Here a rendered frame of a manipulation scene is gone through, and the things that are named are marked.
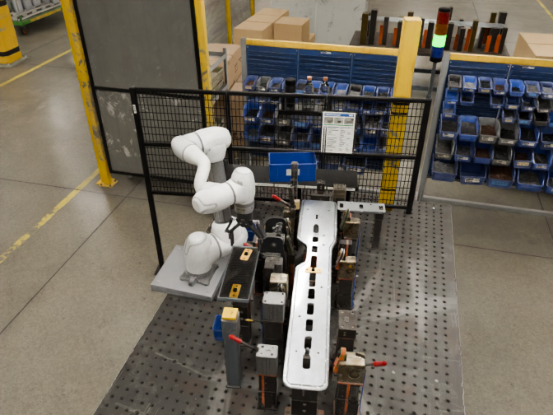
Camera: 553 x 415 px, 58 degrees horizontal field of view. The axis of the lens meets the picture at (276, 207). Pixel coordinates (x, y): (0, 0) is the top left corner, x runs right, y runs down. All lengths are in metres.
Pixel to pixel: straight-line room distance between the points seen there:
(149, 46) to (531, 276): 3.67
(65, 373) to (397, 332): 2.14
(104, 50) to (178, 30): 0.76
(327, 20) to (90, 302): 6.45
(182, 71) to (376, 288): 2.55
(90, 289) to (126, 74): 1.90
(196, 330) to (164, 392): 0.39
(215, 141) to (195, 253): 0.63
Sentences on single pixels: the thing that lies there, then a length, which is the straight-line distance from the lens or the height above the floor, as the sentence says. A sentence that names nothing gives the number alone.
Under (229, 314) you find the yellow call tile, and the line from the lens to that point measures 2.16.
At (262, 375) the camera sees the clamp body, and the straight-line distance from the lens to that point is 2.23.
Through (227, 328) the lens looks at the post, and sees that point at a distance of 2.19.
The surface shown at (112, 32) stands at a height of 1.56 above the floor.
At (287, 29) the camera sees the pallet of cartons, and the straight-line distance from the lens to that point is 6.93.
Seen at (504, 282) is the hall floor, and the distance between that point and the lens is 4.40.
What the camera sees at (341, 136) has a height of 1.28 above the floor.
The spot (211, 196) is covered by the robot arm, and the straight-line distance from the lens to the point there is 2.10.
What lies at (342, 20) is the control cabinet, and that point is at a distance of 9.00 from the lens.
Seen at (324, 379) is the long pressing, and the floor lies 1.00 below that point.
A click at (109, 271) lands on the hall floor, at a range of 4.33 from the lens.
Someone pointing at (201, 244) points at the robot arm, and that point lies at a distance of 2.79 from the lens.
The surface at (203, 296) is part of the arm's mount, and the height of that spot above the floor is 0.73.
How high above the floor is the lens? 2.71
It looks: 34 degrees down
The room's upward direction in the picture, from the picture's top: straight up
